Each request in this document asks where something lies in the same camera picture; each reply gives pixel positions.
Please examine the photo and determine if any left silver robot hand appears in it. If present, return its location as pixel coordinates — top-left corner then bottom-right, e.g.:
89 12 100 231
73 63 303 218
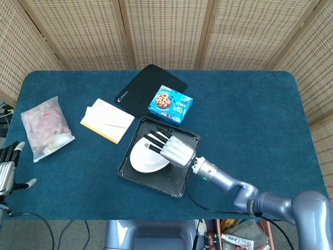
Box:
0 141 37 196

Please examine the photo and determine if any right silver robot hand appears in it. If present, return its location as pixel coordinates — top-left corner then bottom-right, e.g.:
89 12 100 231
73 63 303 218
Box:
144 127 196 168

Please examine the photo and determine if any white round plate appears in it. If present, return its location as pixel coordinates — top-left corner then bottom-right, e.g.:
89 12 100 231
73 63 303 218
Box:
130 133 171 173

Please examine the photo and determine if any black square plastic tray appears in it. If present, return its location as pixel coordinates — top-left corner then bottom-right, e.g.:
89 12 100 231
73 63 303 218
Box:
117 116 201 199

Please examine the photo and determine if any blue cookie box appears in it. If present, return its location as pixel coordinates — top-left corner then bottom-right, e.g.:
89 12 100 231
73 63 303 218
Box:
147 84 194 123

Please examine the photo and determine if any frosted plastic zip bag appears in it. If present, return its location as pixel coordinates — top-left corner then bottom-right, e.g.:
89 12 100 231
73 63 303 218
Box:
20 96 76 164

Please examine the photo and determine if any black mouse pad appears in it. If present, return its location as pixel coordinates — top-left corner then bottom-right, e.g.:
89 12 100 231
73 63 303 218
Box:
114 64 188 118

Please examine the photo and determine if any blue table cloth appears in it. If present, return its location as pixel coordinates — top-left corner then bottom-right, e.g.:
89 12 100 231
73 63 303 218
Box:
4 69 328 221

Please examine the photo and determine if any white notepad with yellow edge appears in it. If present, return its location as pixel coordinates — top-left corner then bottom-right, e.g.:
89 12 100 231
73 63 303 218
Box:
80 98 135 144

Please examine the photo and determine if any grey-blue robot torso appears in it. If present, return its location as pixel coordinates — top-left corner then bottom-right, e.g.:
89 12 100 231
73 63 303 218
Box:
104 219 199 250

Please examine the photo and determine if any wooden crate with packages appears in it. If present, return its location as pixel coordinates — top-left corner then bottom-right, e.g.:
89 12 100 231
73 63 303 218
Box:
202 218 273 250

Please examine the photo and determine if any woven rattan folding screen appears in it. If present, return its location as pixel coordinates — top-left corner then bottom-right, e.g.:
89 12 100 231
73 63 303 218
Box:
0 0 333 250

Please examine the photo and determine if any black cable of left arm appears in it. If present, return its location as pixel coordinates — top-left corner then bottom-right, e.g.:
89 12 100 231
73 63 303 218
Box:
7 211 56 250

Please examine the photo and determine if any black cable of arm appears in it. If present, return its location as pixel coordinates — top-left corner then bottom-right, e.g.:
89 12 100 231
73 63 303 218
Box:
185 160 297 250
7 211 56 250

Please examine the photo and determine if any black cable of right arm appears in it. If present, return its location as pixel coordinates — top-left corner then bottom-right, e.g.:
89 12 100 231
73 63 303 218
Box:
185 160 297 250

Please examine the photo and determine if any blue floor cable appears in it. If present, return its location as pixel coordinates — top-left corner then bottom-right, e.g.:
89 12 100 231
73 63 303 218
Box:
57 220 91 250

